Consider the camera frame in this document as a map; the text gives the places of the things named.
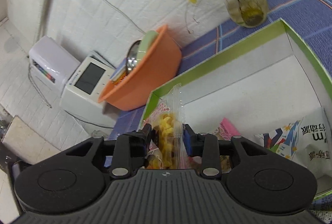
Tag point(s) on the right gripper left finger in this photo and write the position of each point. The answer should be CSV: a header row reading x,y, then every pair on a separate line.
x,y
129,152

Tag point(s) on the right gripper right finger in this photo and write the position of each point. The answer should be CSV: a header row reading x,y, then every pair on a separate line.
x,y
210,149

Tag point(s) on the pink nut snack pack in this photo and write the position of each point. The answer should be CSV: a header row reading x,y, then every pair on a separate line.
x,y
225,130

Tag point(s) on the clear yellow puffs pack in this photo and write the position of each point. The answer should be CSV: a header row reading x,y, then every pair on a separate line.
x,y
174,144

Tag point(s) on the white cartoon snack bag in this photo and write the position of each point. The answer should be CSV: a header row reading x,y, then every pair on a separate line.
x,y
306,142

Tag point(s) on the white appliance with screen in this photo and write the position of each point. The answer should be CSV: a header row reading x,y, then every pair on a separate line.
x,y
80,95

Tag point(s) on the orange plastic basin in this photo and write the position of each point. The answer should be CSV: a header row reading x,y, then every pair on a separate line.
x,y
157,67

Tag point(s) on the metal bowl in basin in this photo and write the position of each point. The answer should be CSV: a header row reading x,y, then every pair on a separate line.
x,y
131,59

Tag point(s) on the green cardboard box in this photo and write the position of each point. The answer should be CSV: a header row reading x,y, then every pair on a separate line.
x,y
261,83

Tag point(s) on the white water purifier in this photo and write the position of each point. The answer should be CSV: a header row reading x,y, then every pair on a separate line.
x,y
51,64

